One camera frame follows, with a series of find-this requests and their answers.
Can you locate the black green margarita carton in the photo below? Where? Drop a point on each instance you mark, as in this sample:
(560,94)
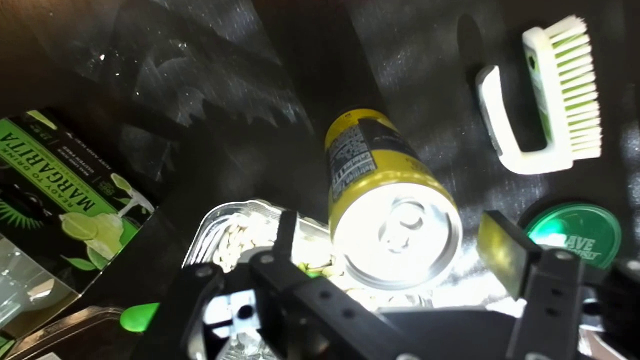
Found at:
(61,192)

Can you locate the green round lid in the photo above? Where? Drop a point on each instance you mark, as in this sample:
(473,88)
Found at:
(586,231)

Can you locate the white scrub brush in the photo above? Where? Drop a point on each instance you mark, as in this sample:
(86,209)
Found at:
(532,157)

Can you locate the yellow drink can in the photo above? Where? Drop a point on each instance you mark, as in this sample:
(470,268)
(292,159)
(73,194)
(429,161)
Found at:
(381,192)

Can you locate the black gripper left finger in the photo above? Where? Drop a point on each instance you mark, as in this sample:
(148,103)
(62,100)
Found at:
(312,301)

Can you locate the green lime piece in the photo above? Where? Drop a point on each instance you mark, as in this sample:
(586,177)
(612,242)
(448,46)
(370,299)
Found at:
(138,316)

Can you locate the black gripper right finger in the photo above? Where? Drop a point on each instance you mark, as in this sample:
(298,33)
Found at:
(541,287)

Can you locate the clear plastic food container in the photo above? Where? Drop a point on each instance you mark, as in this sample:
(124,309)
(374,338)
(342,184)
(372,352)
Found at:
(231,236)

